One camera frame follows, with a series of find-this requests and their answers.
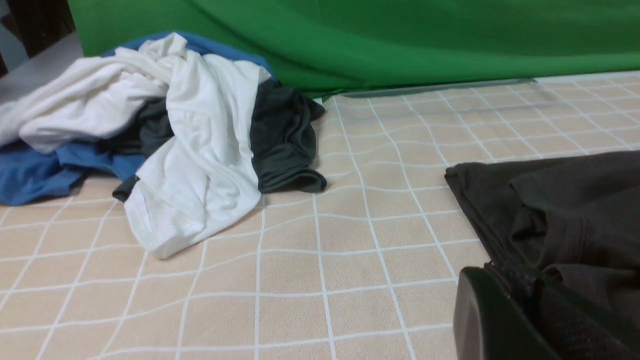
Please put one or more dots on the dark teal crumpled shirt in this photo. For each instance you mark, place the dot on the dark teal crumpled shirt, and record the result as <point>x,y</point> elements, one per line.
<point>282,137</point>

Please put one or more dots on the green backdrop cloth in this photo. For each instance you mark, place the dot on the green backdrop cloth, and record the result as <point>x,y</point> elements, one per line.
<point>325,46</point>

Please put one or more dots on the white crumpled shirt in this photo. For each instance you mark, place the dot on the white crumpled shirt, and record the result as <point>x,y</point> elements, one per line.
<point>200,181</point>

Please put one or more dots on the dark gray long-sleeve shirt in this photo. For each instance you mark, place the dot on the dark gray long-sleeve shirt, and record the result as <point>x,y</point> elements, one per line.
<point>575,218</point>

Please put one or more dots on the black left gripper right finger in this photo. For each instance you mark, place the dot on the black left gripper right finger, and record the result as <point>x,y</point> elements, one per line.
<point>553,322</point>

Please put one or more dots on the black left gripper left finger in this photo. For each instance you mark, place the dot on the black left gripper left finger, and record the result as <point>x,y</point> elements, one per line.
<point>489,325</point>

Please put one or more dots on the blue crumpled shirt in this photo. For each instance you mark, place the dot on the blue crumpled shirt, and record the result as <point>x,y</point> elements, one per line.
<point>28,175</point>

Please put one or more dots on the beige grid tablecloth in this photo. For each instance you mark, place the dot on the beige grid tablecloth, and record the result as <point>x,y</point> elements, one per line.
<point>366,270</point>

